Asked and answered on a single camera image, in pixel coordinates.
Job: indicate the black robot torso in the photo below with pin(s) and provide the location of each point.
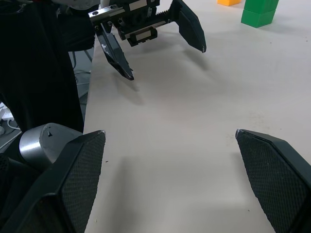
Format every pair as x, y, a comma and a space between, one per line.
36, 68

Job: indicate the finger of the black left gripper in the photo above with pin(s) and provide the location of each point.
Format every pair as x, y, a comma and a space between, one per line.
189, 26
115, 53

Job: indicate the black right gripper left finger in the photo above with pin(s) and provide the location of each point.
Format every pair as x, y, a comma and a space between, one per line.
73, 184

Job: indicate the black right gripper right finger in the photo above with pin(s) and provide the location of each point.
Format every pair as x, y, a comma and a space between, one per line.
277, 179

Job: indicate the silver robot body joint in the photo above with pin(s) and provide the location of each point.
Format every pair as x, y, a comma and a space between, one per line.
41, 145

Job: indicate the yellow block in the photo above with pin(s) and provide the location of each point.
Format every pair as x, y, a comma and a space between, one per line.
228, 2

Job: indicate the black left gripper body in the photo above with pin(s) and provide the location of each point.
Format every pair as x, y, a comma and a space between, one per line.
136, 19

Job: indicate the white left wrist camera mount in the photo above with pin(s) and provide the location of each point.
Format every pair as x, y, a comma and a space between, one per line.
104, 3

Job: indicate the green block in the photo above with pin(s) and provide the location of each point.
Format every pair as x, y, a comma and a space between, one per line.
258, 13

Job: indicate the white power strip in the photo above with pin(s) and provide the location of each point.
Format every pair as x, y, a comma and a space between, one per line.
6, 111

